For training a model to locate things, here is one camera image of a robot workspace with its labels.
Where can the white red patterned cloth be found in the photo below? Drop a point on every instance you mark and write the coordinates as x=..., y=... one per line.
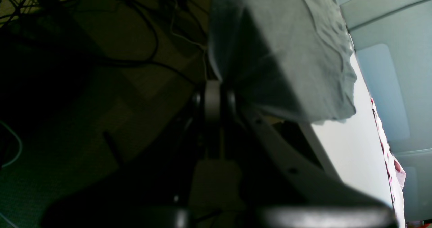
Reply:
x=396, y=173

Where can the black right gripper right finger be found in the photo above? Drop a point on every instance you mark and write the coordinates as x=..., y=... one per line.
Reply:
x=283, y=189

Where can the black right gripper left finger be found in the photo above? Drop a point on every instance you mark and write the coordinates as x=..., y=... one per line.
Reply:
x=153, y=189

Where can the grey T-shirt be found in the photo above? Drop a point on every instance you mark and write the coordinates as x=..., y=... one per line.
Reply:
x=289, y=58

